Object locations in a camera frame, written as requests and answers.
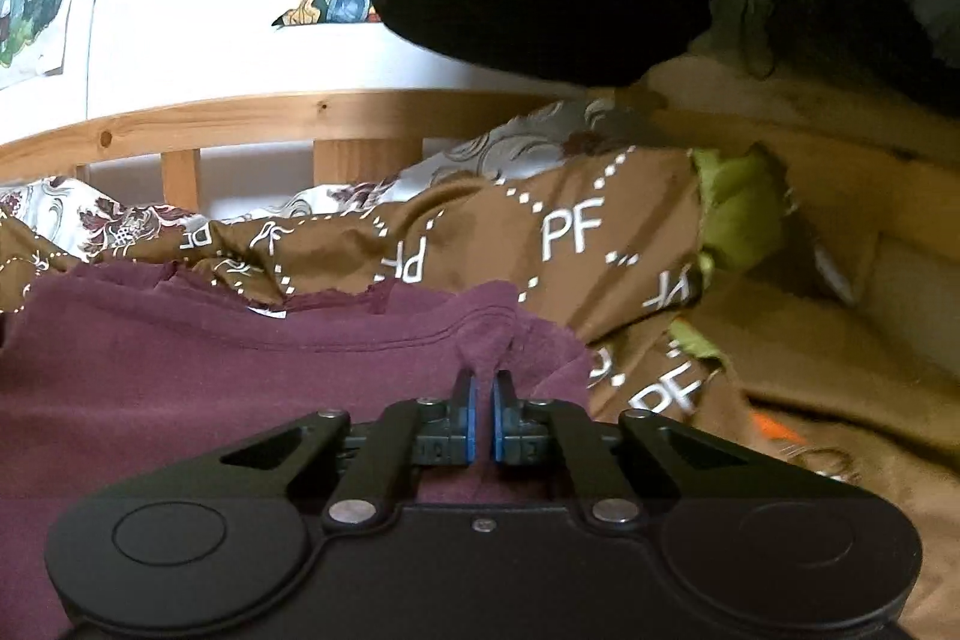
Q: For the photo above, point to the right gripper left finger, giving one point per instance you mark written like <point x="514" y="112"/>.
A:
<point x="356" y="478"/>

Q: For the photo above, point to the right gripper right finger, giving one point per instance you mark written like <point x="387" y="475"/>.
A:
<point x="618" y="475"/>

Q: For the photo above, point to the maroon long-sleeve shirt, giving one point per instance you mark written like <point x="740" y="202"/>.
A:
<point x="117" y="369"/>

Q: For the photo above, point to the brown PF patterned blanket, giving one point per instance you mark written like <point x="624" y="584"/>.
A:
<point x="585" y="244"/>

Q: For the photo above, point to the green cloth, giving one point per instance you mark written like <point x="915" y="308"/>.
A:
<point x="744" y="205"/>

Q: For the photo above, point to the white floral bed sheet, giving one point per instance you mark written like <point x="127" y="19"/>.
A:
<point x="268" y="182"/>

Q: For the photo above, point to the wooden bed frame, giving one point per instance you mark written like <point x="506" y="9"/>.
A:
<point x="869" y="167"/>

